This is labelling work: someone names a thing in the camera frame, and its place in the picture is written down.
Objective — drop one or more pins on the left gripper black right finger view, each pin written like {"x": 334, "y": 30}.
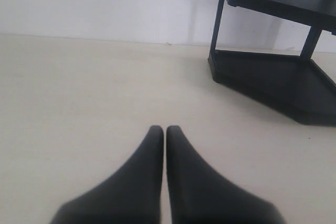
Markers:
{"x": 199, "y": 194}

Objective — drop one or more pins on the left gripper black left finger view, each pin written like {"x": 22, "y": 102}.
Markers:
{"x": 131, "y": 195}

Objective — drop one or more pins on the black two-tier shelf rack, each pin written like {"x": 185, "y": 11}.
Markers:
{"x": 293, "y": 85}

